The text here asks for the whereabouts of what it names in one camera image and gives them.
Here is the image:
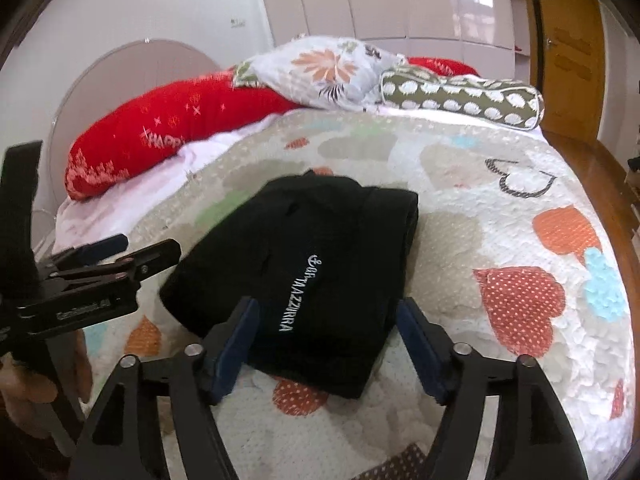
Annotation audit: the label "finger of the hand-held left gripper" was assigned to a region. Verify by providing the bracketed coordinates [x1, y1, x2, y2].
[60, 239, 182, 287]
[50, 234, 128, 269]

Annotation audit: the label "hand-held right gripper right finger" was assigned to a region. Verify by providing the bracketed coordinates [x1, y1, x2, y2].
[397, 296, 591, 480]

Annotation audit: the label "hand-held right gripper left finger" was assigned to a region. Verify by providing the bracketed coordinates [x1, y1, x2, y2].
[67, 296, 261, 480]

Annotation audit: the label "black pants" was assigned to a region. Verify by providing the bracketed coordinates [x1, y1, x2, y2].
[159, 169, 420, 400]

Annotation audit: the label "person's left hand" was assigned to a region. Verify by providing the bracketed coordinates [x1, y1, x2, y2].
[0, 329, 95, 443]

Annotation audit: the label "heart print quilt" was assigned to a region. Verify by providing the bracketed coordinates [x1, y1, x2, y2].
[80, 110, 631, 480]

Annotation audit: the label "long red pillow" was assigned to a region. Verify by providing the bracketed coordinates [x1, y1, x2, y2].
[65, 56, 481, 202]

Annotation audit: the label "round white headboard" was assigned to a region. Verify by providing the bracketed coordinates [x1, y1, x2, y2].
[30, 37, 223, 256]

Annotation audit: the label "olive bolster with white print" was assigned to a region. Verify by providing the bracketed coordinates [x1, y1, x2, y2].
[379, 67, 545, 132]

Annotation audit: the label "white floral pillow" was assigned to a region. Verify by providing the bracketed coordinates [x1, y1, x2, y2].
[232, 35, 408, 112]

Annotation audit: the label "wooden door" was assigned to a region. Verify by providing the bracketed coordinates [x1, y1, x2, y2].
[522, 0, 606, 143]

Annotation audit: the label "glossy white wardrobe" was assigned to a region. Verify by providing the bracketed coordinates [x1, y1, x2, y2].
[257, 0, 531, 81]

